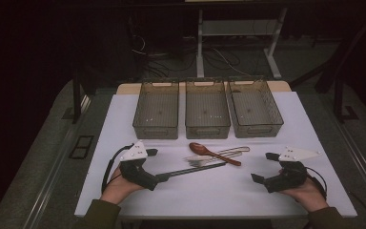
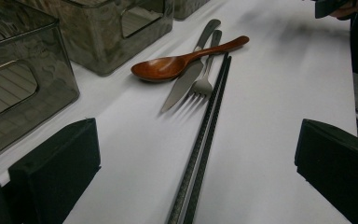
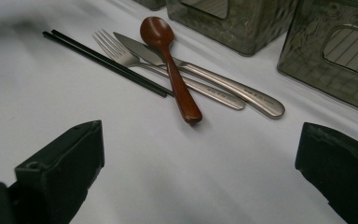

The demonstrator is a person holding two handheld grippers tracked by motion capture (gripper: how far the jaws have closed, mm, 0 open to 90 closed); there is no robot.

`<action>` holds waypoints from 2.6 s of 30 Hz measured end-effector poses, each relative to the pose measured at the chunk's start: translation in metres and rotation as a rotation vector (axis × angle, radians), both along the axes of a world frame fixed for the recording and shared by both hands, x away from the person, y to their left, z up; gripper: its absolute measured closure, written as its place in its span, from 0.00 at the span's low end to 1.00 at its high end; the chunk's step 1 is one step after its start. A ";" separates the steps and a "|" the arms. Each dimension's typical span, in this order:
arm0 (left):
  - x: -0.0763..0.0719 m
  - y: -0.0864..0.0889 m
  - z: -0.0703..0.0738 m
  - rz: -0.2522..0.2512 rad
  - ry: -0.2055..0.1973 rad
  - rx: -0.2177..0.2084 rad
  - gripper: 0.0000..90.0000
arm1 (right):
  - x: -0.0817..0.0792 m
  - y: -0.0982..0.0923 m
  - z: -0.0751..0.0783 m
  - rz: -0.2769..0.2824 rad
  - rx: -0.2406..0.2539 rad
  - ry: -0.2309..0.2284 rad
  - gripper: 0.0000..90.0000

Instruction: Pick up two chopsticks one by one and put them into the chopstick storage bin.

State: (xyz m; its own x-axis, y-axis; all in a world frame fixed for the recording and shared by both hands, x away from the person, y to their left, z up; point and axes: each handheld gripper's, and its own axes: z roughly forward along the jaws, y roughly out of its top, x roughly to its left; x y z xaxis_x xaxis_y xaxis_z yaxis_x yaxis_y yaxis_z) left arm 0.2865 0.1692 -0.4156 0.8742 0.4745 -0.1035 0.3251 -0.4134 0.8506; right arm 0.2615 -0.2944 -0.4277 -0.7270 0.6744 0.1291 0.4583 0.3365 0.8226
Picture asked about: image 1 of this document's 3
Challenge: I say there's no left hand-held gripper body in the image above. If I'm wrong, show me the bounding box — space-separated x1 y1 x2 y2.
118 140 160 192

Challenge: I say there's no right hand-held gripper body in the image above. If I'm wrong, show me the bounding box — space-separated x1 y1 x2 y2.
261 146 322 194

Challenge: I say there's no clear grey storage bin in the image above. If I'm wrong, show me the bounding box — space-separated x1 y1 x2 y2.
132 79 180 140
184 78 232 140
227 76 285 139

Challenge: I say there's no brown wooden spoon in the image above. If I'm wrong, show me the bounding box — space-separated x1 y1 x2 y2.
189 141 242 167

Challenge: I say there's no person's left hand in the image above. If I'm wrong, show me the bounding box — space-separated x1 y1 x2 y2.
99 166 145 205

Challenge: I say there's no black metal stand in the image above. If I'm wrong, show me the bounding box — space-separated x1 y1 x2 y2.
61 68 92 125
290 9 360 124

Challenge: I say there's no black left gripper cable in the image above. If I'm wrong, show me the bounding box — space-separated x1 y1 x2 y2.
100 142 135 194

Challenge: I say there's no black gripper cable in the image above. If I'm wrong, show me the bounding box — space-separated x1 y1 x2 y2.
100 142 135 194
304 166 328 200

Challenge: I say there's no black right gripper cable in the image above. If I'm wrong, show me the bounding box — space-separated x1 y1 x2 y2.
304 166 328 200

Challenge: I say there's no aluminium rail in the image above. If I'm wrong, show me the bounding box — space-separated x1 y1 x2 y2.
22 94 92 229
333 120 366 204

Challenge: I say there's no tangle of floor cables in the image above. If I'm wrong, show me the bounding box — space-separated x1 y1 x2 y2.
128 32 252 80

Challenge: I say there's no white metal desk frame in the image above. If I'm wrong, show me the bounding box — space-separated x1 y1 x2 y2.
195 8 289 80

